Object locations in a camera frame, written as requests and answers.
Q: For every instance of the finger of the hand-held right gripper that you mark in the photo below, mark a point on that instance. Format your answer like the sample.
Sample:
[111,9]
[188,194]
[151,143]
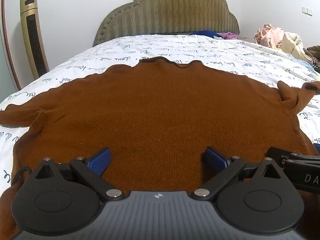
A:
[277,155]
[300,163]

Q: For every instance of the white light switch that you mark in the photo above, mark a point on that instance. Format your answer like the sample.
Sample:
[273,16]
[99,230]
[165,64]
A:
[307,10]

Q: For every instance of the gold tower fan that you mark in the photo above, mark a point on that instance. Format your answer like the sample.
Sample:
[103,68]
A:
[33,37]

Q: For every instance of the cream clothes pile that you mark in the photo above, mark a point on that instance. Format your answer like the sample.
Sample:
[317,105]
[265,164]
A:
[292,45]

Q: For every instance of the brown knit sweater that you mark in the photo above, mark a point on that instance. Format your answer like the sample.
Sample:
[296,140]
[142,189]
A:
[162,105]

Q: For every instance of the white script-printed bedsheet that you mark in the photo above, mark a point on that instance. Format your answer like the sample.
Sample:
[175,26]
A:
[175,45]

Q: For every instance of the wooden door frame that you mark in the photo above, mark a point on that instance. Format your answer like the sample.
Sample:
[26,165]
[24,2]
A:
[6,30]

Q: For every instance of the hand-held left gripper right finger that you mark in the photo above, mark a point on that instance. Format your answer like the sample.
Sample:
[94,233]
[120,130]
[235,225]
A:
[215,158]

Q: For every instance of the purple cloth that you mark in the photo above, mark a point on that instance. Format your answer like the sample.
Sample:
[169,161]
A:
[228,35]

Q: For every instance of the pink clothes pile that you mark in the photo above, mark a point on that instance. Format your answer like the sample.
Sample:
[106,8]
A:
[270,35]

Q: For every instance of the olive padded headboard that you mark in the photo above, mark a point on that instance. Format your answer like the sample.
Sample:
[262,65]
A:
[170,12]

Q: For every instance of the brown patterned cloth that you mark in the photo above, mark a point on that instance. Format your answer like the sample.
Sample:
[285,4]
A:
[313,55]

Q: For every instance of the light blue cloth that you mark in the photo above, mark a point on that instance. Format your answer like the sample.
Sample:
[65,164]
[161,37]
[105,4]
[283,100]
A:
[303,63]

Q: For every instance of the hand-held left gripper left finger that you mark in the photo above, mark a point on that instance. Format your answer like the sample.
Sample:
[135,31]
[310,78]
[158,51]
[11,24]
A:
[100,161]

